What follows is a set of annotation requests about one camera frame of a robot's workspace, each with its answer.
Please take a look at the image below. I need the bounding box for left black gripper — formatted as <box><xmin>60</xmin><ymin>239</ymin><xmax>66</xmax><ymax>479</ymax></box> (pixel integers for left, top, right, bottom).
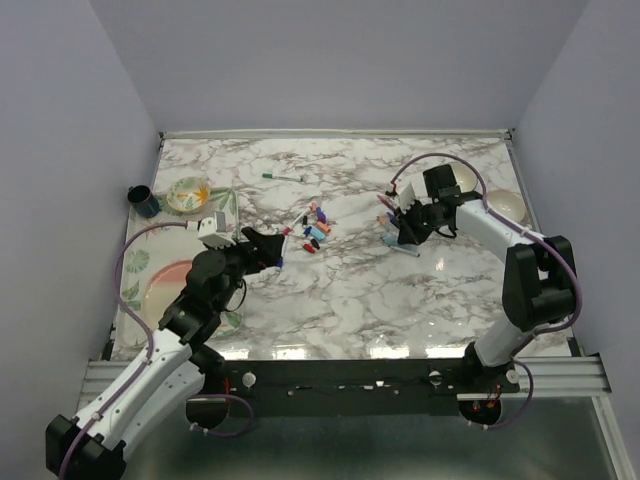
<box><xmin>205</xmin><ymin>226</ymin><xmax>284</xmax><ymax>312</ymax></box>

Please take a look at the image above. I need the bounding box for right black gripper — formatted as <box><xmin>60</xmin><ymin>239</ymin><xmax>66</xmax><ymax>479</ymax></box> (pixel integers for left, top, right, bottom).
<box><xmin>393</xmin><ymin>197</ymin><xmax>444</xmax><ymax>246</ymax></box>

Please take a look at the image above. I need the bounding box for blue capped marker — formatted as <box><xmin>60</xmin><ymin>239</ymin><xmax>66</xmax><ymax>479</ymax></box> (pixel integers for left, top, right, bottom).
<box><xmin>276</xmin><ymin>236</ymin><xmax>289</xmax><ymax>270</ymax></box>

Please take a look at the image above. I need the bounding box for light blue highlighter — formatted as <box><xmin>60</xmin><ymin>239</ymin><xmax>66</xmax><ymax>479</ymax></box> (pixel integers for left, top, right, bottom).
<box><xmin>382</xmin><ymin>235</ymin><xmax>399</xmax><ymax>247</ymax></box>

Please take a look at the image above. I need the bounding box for light blue highlighter cap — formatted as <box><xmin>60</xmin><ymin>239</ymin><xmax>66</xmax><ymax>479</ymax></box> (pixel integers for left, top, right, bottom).
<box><xmin>310</xmin><ymin>227</ymin><xmax>326</xmax><ymax>241</ymax></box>

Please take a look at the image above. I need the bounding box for orange highlighter cap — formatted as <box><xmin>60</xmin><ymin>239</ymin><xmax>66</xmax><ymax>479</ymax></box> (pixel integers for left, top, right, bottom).
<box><xmin>316</xmin><ymin>222</ymin><xmax>331</xmax><ymax>234</ymax></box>

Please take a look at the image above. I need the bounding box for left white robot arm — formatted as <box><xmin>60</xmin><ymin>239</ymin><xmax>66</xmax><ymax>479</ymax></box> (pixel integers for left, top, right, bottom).
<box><xmin>45</xmin><ymin>219</ymin><xmax>285</xmax><ymax>479</ymax></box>

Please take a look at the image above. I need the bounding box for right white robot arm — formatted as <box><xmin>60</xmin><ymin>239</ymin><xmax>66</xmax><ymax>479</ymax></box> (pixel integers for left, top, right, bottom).
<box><xmin>393</xmin><ymin>165</ymin><xmax>582</xmax><ymax>392</ymax></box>

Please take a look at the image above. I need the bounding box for red pen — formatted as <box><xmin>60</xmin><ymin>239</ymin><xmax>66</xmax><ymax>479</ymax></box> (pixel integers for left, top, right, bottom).
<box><xmin>377</xmin><ymin>195</ymin><xmax>394</xmax><ymax>210</ymax></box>

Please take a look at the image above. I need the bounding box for white ceramic bowl blue rim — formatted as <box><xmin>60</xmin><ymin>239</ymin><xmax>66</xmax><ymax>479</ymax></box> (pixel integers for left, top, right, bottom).
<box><xmin>450</xmin><ymin>162</ymin><xmax>478</xmax><ymax>193</ymax></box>

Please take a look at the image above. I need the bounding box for green capped marker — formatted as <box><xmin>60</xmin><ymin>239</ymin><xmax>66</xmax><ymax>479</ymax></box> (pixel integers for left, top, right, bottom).
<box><xmin>261</xmin><ymin>173</ymin><xmax>305</xmax><ymax>183</ymax></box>

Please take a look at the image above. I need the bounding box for floral plastic tray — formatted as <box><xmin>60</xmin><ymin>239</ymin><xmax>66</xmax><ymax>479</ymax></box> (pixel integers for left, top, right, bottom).
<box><xmin>116</xmin><ymin>188</ymin><xmax>240</xmax><ymax>330</ymax></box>

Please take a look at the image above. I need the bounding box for floral ceramic bowl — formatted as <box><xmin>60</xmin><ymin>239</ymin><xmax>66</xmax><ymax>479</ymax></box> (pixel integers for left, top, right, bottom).
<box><xmin>166</xmin><ymin>177</ymin><xmax>210</xmax><ymax>214</ymax></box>

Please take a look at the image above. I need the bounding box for pink ceramic plate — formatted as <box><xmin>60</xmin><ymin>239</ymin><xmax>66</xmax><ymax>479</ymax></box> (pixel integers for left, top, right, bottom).
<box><xmin>141</xmin><ymin>260</ymin><xmax>192</xmax><ymax>330</ymax></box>

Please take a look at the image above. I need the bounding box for dark blue metal cup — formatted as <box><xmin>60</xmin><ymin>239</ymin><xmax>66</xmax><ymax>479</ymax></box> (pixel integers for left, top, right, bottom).
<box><xmin>127</xmin><ymin>185</ymin><xmax>160</xmax><ymax>219</ymax></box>

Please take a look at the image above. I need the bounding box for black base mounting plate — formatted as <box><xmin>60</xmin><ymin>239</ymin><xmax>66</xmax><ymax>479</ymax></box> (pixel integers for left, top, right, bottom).
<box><xmin>187</xmin><ymin>358</ymin><xmax>519</xmax><ymax>419</ymax></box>

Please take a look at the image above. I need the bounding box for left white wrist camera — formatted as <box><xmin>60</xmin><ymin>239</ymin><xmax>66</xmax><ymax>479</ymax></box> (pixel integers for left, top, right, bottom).
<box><xmin>197</xmin><ymin>211</ymin><xmax>236</xmax><ymax>250</ymax></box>

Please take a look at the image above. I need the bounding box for aluminium frame rail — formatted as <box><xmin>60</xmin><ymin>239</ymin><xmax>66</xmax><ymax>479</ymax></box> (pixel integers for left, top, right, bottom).
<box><xmin>519</xmin><ymin>356</ymin><xmax>611</xmax><ymax>398</ymax></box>

